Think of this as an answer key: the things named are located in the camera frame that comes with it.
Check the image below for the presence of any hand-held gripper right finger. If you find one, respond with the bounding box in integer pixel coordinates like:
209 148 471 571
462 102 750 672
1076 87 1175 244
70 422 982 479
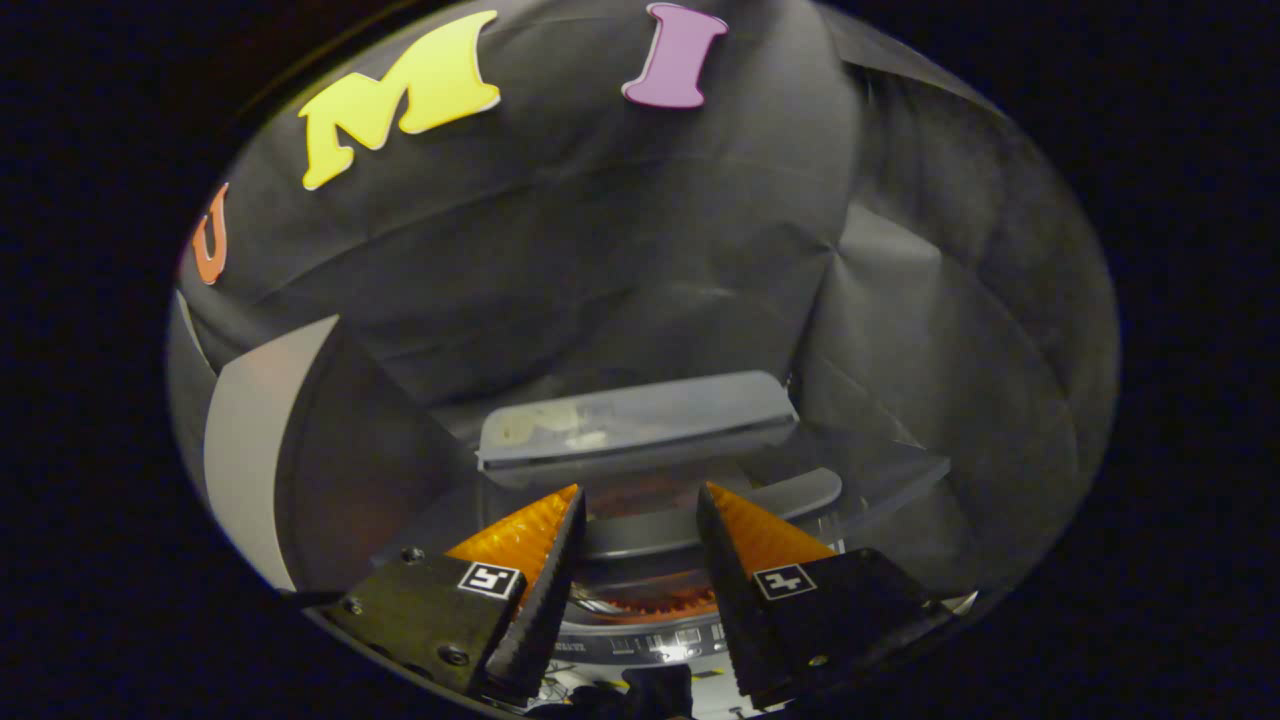
695 481 958 708

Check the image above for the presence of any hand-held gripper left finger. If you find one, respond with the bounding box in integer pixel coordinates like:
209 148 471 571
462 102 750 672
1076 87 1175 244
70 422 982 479
322 484 588 704

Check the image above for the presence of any orange polo shirt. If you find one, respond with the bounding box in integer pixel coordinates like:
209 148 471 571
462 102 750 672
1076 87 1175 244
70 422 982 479
590 475 721 623

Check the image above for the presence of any black backdrop cloth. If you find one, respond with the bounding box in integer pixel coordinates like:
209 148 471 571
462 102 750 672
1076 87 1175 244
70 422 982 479
165 0 1121 601

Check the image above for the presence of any grey washing machine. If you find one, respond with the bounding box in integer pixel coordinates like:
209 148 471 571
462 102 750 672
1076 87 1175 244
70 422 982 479
420 440 953 691

